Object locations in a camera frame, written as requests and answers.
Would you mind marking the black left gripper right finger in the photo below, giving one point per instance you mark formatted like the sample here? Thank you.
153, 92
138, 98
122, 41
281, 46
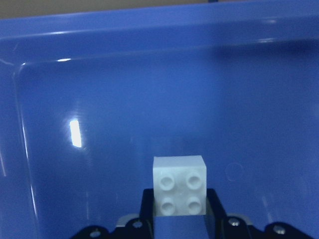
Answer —
215, 214

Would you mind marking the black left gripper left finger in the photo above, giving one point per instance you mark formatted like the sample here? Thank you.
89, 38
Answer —
147, 212

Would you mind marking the white block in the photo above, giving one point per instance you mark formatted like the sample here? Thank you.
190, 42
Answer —
179, 185

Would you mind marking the blue plastic tray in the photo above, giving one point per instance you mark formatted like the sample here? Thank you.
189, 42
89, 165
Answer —
87, 101

